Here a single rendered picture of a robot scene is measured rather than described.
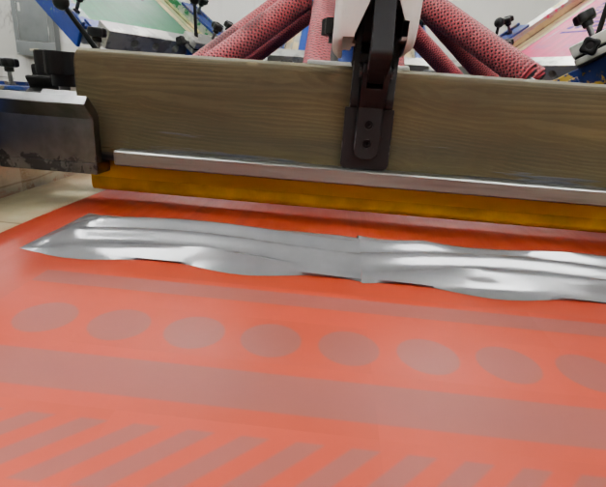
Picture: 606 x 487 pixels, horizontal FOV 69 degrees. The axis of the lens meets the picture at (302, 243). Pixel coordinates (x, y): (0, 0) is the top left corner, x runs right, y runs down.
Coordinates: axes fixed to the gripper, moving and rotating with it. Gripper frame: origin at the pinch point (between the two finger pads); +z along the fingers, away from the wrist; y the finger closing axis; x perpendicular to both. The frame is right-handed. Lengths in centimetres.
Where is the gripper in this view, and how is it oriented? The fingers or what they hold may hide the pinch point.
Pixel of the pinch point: (364, 135)
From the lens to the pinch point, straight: 32.7
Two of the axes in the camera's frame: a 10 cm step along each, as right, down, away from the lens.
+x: 9.9, 0.9, -0.5
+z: -0.7, 9.4, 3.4
